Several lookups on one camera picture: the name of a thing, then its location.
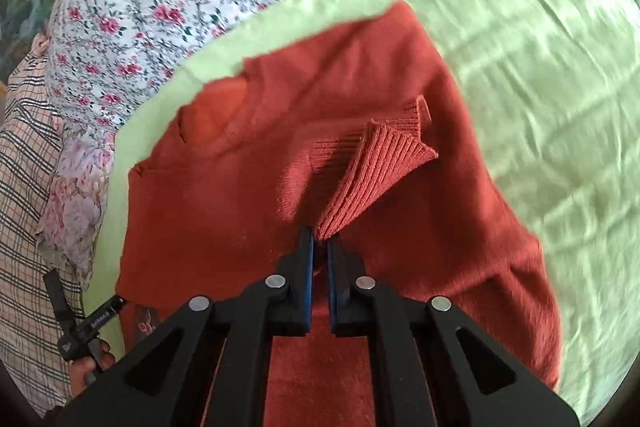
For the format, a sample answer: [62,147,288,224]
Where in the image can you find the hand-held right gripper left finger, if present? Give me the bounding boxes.
[55,226,316,427]

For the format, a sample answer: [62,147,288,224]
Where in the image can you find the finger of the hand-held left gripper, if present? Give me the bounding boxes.
[43,273,76,333]

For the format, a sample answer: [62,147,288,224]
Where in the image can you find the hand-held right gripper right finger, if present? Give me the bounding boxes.
[326,234,581,427]

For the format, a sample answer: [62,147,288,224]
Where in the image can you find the rust red knit sweater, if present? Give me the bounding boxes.
[116,0,563,427]

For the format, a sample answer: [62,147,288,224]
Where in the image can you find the person's left hand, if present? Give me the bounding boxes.
[69,338,117,397]

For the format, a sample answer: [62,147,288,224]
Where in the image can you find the pink purple floral pillow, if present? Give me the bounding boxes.
[37,127,118,290]

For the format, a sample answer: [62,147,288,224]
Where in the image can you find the plaid checked cloth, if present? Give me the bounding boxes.
[0,34,101,408]

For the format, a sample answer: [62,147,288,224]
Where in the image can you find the light green bed sheet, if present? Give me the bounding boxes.
[85,0,637,423]

